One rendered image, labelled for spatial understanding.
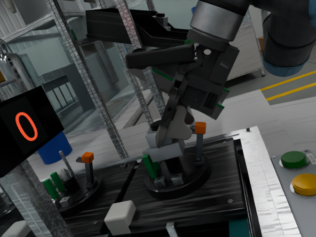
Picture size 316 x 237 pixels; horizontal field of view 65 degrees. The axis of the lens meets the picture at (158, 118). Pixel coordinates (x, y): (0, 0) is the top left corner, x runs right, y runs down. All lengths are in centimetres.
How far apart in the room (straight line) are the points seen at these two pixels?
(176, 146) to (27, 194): 25
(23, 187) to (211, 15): 35
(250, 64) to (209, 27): 413
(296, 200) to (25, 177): 38
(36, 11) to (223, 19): 152
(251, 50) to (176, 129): 409
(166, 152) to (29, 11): 151
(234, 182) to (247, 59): 408
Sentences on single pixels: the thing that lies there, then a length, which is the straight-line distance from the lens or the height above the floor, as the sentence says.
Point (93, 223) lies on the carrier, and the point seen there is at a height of 97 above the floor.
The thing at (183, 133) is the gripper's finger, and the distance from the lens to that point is 44.
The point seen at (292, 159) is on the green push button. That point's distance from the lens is 49.
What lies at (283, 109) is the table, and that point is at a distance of 97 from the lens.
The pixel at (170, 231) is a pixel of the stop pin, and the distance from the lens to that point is 44.
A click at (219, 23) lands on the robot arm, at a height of 123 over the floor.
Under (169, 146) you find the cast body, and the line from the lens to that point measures 47.
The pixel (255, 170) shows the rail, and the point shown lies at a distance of 50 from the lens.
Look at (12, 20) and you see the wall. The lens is 1044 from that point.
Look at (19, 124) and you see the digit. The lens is 34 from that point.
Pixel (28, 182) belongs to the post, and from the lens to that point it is 40.
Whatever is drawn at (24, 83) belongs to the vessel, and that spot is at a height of 127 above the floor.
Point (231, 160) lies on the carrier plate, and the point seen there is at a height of 97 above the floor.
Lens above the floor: 124
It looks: 17 degrees down
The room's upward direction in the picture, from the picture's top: 22 degrees counter-clockwise
